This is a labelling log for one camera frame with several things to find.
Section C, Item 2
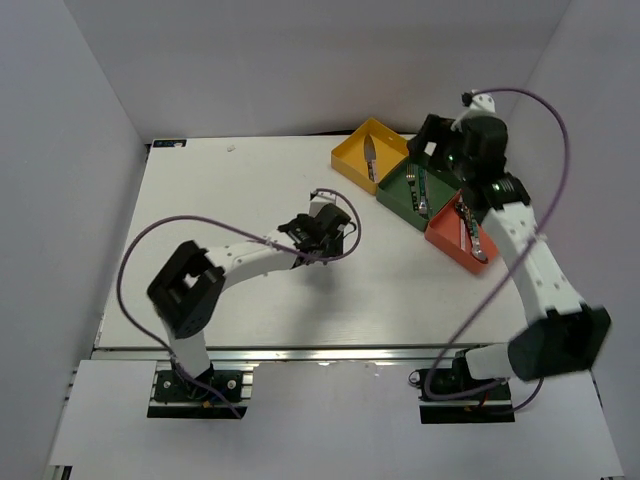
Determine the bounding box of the yellow square bin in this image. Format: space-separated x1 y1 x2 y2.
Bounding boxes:
330 118 408 195

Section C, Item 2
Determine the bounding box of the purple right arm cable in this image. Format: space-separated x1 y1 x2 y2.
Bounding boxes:
424 87 571 414

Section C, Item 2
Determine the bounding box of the spoon with pink handle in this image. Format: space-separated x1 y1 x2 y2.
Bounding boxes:
456 201 473 249

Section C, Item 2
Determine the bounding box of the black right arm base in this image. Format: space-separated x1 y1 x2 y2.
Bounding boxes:
409 367 516 426

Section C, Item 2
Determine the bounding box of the green square bin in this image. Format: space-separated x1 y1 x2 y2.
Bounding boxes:
376 154 460 233

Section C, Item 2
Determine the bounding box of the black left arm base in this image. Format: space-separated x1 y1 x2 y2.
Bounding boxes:
147 365 251 420

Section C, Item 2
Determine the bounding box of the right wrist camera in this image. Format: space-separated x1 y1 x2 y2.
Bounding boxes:
451 90 496 131

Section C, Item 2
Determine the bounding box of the orange square bin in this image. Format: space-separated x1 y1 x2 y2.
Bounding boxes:
424 192 499 275

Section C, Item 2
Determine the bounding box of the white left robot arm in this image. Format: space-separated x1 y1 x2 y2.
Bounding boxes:
147 201 352 399

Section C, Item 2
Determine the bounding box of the fork with black patterned handle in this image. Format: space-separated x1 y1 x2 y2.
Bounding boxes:
405 163 419 213

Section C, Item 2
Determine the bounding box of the spoon with green handle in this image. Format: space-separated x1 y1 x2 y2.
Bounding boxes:
468 214 488 264

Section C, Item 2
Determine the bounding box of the knife with black patterned handle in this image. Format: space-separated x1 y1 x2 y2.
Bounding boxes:
367 160 378 183

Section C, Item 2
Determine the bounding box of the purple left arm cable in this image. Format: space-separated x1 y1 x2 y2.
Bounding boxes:
117 187 362 419

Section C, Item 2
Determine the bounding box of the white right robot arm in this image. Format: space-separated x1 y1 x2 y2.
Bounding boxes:
407 114 611 399

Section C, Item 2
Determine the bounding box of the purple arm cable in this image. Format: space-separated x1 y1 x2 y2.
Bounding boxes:
424 87 571 414
117 187 362 419

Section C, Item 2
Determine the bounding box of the knife with pink handle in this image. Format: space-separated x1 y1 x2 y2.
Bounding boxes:
363 134 377 161

